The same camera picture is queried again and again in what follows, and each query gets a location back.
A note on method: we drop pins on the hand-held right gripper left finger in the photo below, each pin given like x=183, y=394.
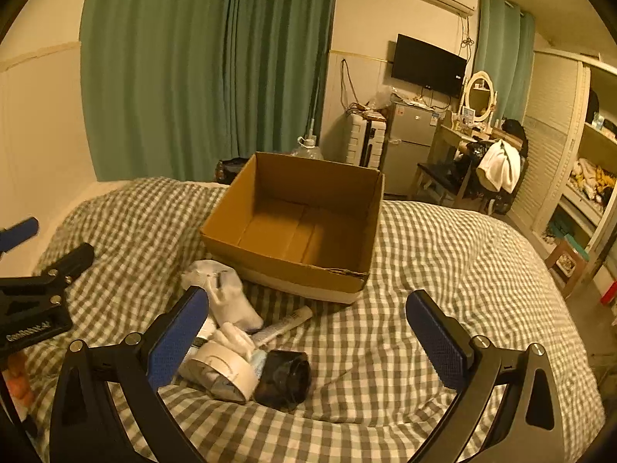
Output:
x=178, y=342

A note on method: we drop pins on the small plastic stool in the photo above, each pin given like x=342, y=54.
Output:
x=569, y=263

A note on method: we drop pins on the white dressing desk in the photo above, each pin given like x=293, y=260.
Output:
x=450, y=137

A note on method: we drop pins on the white louvred wardrobe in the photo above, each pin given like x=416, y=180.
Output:
x=549, y=144

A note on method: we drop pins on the large white sock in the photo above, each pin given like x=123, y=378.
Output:
x=231, y=299

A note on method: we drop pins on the grey small fridge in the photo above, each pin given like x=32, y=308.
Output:
x=409, y=144

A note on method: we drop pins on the dark floor bag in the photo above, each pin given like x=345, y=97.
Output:
x=231, y=169

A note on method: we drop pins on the white oval mirror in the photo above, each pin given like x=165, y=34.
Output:
x=478, y=96

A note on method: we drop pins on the white cream tube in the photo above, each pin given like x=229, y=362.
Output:
x=289, y=320

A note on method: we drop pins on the brown cardboard box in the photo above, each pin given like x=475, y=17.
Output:
x=289, y=231

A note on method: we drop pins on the grey checkered blanket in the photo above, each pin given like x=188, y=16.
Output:
x=385, y=371

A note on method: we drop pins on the wide green curtain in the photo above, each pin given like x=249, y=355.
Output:
x=154, y=67

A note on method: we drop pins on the dark seat chair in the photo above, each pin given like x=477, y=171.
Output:
x=436, y=173

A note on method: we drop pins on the clear water jug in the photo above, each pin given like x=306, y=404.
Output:
x=308, y=150

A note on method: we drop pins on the clear plastic bag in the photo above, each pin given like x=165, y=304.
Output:
x=376, y=106

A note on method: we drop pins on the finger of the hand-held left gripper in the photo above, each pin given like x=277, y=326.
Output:
x=72, y=260
x=19, y=234

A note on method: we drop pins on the pile of clothes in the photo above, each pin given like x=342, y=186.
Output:
x=593, y=178

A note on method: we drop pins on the red fire extinguisher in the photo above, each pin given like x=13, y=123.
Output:
x=610, y=294

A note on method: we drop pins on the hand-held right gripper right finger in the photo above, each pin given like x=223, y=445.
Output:
x=436, y=337

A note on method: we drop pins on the white garment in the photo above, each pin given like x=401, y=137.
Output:
x=499, y=164

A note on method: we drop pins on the narrow green curtain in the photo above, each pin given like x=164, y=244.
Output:
x=506, y=48

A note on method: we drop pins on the black wall television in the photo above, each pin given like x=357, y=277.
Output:
x=426, y=65

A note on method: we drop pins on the white tape roll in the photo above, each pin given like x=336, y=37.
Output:
x=217, y=364

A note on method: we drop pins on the white suitcase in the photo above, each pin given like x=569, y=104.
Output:
x=359, y=140

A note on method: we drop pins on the white pole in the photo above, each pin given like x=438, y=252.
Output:
x=314, y=111

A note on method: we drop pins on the person's left hand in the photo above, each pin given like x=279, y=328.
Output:
x=21, y=381

